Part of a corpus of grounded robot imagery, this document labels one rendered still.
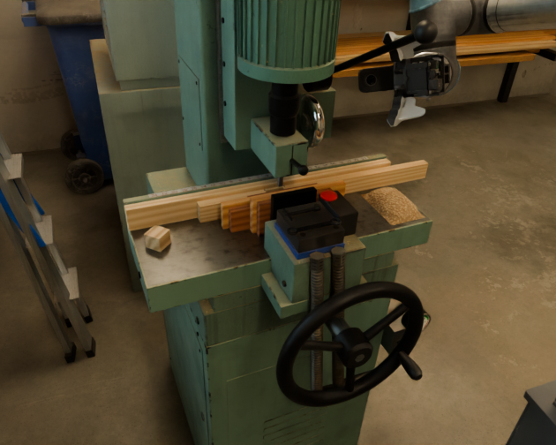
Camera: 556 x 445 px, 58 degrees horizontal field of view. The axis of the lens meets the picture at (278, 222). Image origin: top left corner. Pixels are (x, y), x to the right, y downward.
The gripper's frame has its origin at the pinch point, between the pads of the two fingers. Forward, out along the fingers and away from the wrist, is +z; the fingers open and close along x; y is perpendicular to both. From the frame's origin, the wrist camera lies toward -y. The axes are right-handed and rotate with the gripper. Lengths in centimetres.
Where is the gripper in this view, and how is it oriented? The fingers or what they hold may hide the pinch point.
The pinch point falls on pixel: (385, 80)
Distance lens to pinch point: 89.3
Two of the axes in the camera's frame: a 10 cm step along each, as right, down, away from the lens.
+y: 8.8, 0.3, -4.8
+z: -4.7, 2.8, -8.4
